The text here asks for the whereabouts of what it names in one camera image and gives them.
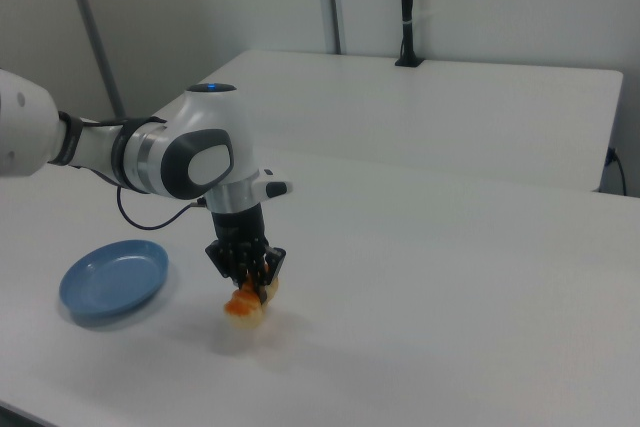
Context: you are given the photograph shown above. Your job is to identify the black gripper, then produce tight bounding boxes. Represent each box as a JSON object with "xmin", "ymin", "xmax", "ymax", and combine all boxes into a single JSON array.
[{"xmin": 203, "ymin": 205, "xmax": 289, "ymax": 304}]

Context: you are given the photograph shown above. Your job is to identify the bread with orange topping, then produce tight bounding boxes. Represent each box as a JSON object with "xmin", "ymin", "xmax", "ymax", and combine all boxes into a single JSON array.
[{"xmin": 222, "ymin": 274, "xmax": 282, "ymax": 331}]

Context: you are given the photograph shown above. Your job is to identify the blue plastic plate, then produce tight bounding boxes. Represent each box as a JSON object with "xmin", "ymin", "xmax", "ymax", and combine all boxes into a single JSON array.
[{"xmin": 58, "ymin": 238, "xmax": 171, "ymax": 331}]

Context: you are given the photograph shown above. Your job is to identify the white side table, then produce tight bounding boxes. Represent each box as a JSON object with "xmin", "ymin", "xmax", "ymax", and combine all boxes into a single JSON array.
[{"xmin": 149, "ymin": 49, "xmax": 624, "ymax": 194}]

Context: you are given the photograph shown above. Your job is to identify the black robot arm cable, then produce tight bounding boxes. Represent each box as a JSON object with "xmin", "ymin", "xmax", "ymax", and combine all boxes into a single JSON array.
[{"xmin": 116, "ymin": 185, "xmax": 207, "ymax": 232}]

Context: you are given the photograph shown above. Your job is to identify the grey slanted partition post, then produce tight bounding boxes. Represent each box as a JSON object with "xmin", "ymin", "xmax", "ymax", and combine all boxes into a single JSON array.
[{"xmin": 58, "ymin": 0, "xmax": 127, "ymax": 119}]

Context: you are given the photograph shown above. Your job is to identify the black camera stand pole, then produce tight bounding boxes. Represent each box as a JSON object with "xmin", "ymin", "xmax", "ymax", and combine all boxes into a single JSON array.
[{"xmin": 394, "ymin": 0, "xmax": 425, "ymax": 69}]

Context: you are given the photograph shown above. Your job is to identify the black cable with blue plug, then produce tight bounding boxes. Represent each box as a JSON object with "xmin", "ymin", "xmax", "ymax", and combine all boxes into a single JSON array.
[{"xmin": 605, "ymin": 146, "xmax": 628, "ymax": 195}]

